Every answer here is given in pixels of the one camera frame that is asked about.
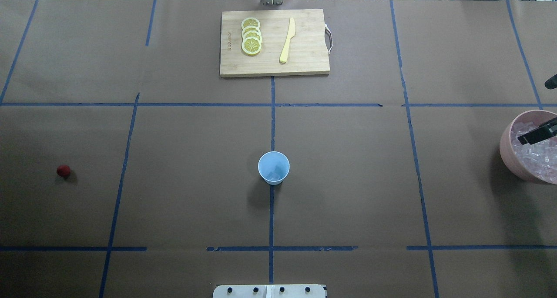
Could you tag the wooden cutting board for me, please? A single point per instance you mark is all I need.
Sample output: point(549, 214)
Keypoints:
point(309, 54)

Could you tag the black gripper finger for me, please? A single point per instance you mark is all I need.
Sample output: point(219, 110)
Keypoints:
point(545, 131)

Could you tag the clear ice cubes pile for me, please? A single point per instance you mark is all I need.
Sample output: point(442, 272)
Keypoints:
point(541, 158)

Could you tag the white camera post with base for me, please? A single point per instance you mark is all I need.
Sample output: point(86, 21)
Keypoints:
point(271, 291)

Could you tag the lemon slice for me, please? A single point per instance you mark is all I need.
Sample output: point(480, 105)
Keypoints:
point(250, 29)
point(251, 47)
point(253, 38)
point(250, 22)

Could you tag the red strawberry on table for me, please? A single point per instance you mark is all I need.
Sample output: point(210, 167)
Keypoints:
point(63, 171)

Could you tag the pink bowl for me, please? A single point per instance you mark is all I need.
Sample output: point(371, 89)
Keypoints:
point(506, 150)

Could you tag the yellow plastic knife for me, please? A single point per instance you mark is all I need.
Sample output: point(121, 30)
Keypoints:
point(285, 52)

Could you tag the light blue cup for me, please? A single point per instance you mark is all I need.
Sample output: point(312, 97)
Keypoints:
point(273, 167)

